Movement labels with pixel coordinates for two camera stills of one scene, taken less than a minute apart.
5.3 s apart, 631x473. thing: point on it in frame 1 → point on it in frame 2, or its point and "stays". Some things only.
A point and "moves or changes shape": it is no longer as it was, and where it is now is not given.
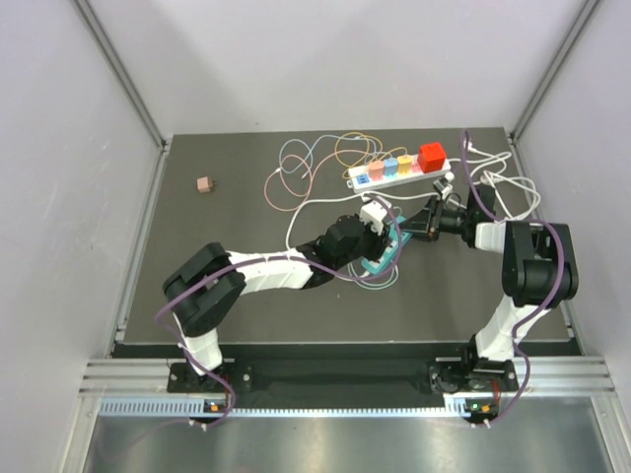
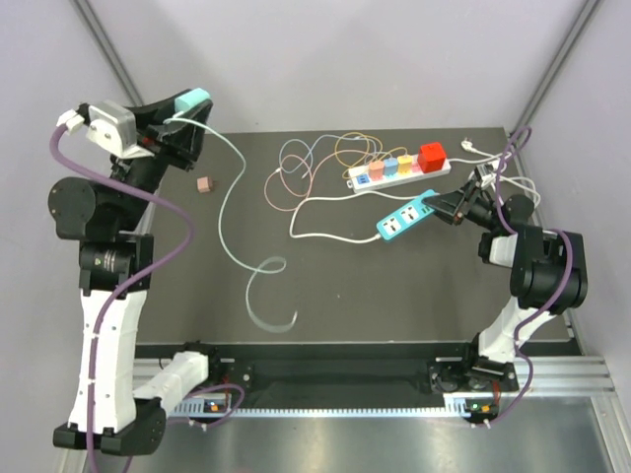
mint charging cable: x=370 y=287 → x=225 y=248
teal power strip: x=397 y=238 moves or changes shape
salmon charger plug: x=377 y=169 stays
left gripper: x=377 y=242 → x=180 y=137
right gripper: x=428 y=224 → x=448 y=206
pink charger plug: x=204 y=184 stays
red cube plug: x=431 y=157 stays
